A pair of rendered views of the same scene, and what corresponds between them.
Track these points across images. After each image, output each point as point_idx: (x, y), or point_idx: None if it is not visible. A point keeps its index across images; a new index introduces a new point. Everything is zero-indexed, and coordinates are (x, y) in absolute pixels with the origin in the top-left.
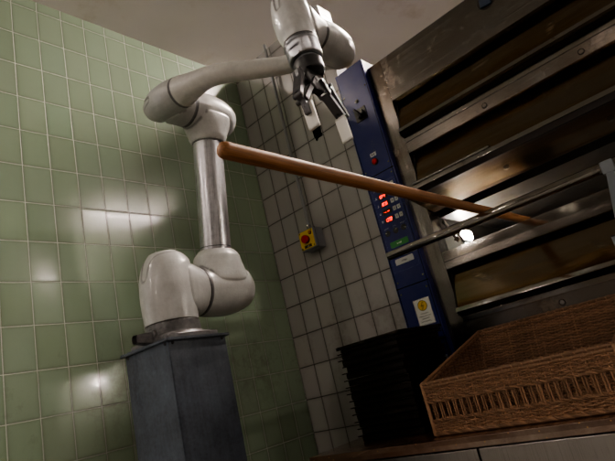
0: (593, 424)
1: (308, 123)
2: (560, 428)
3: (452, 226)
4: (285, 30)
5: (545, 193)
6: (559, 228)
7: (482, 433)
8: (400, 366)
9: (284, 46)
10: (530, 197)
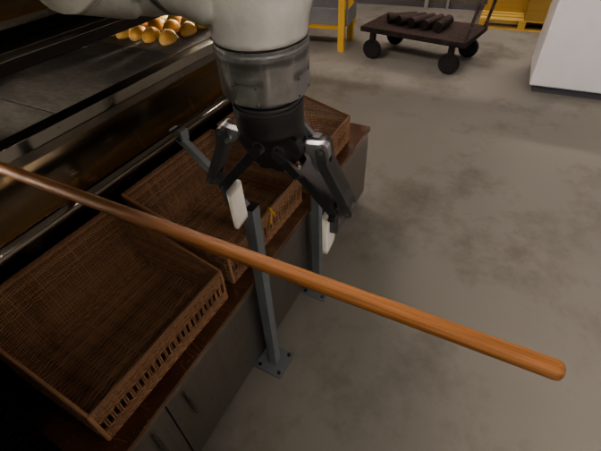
0: (224, 324)
1: (328, 244)
2: (210, 341)
3: (45, 225)
4: (305, 12)
5: (143, 163)
6: (31, 162)
7: (162, 392)
8: (12, 433)
9: (282, 52)
10: (131, 169)
